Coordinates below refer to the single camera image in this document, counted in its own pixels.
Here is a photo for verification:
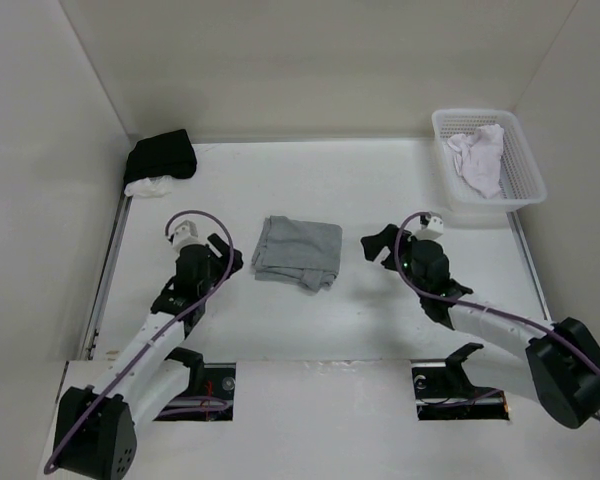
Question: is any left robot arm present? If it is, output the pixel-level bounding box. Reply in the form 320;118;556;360
44;221;243;479

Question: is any folded black tank top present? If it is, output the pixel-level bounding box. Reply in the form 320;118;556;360
123;129;197;185

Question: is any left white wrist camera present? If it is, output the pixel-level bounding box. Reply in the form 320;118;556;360
170;220;201;253

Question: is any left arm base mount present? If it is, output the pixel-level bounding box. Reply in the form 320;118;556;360
156;364;236;422

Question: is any grey tank top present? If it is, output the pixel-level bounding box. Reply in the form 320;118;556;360
251;216;343;293

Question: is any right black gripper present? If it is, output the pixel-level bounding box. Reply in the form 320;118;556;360
360;224;428;297

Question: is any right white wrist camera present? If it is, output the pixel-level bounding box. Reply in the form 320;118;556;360
414;212;444;241

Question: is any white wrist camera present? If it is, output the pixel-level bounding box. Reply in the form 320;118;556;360
170;220;201;253
414;212;444;241

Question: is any white plastic basket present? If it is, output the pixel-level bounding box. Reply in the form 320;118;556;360
431;108;547;215

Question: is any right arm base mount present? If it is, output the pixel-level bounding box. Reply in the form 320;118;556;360
411;361;509;421

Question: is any white tank top in basket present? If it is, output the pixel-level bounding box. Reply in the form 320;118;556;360
446;124;505;199

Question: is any folded white tank top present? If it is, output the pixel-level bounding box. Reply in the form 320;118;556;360
124;176;173;198

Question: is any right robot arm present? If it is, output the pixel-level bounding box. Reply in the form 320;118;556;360
360;214;600;429

